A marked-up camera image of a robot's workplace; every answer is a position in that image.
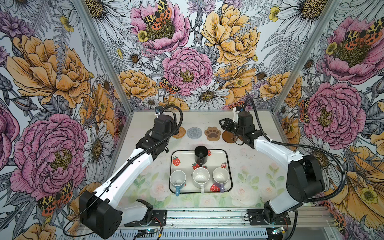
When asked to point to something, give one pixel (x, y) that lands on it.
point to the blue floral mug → (177, 179)
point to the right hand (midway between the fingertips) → (222, 125)
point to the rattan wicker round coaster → (181, 134)
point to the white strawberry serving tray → (183, 160)
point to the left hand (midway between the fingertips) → (169, 126)
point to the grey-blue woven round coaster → (194, 133)
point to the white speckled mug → (200, 177)
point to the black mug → (201, 155)
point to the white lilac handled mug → (221, 175)
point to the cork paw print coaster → (213, 134)
